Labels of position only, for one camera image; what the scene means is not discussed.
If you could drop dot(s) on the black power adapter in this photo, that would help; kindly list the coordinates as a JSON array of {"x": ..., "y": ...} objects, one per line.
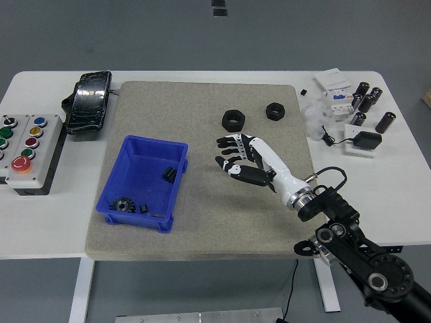
[{"x": 368, "y": 139}]

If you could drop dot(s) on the white square plate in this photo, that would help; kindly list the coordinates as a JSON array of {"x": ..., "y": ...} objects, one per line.
[{"x": 353, "y": 151}]

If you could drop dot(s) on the silver metal plate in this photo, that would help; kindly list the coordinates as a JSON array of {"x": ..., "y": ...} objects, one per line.
[{"x": 198, "y": 317}]

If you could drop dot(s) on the tiny black part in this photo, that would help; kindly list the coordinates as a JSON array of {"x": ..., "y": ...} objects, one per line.
[{"x": 143, "y": 208}]

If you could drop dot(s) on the small black pinion gear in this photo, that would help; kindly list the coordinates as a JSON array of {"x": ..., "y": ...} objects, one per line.
[{"x": 169, "y": 174}]

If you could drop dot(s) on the grey selector switch button box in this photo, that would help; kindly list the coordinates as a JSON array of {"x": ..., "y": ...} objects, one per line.
[{"x": 15, "y": 148}]

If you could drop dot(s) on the black floor marker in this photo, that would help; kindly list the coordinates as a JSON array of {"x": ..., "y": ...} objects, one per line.
[
  {"x": 219, "y": 2},
  {"x": 220, "y": 12}
]

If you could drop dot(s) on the grey emergency stop button box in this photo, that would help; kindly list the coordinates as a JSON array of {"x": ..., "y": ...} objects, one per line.
[{"x": 43, "y": 158}]

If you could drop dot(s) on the grey-brown mat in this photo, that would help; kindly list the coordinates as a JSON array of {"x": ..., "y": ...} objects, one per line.
[{"x": 208, "y": 208}]

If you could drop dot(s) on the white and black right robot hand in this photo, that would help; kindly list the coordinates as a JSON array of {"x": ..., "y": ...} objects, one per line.
[{"x": 276, "y": 166}]

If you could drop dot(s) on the brown cardboard box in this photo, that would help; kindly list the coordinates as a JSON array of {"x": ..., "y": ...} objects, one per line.
[{"x": 427, "y": 97}]

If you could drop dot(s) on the dark cylindrical capacitor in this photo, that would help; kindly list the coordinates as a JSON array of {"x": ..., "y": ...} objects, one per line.
[
  {"x": 357, "y": 119},
  {"x": 363, "y": 88},
  {"x": 375, "y": 93},
  {"x": 385, "y": 122},
  {"x": 367, "y": 103},
  {"x": 356, "y": 100}
]

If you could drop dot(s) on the white table leg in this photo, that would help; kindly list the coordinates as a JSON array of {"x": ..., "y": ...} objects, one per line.
[
  {"x": 328, "y": 292},
  {"x": 81, "y": 289}
]

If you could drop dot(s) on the large black hex nut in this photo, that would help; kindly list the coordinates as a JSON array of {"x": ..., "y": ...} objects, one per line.
[{"x": 226, "y": 126}]

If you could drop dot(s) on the large black bevel gear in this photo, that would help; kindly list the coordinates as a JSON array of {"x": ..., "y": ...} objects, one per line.
[{"x": 118, "y": 206}]

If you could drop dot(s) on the small black cube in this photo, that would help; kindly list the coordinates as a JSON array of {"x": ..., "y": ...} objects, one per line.
[{"x": 304, "y": 92}]

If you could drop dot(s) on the blue plastic box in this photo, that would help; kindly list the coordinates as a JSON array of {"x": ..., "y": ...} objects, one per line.
[{"x": 144, "y": 158}]

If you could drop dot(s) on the flat white carton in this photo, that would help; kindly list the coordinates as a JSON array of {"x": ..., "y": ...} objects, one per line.
[{"x": 331, "y": 79}]

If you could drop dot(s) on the small black hex nut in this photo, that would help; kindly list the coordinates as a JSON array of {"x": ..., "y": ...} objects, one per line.
[{"x": 269, "y": 116}]

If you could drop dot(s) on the white and blue circuit breaker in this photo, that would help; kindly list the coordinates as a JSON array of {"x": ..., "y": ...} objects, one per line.
[{"x": 340, "y": 109}]

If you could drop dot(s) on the black wrapped foot pedal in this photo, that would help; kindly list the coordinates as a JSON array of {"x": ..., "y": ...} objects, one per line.
[{"x": 89, "y": 101}]

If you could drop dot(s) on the clear plastic bag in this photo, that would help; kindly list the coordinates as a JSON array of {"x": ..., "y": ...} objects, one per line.
[{"x": 314, "y": 117}]

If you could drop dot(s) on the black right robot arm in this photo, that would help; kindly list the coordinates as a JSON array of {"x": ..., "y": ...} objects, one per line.
[{"x": 336, "y": 205}]

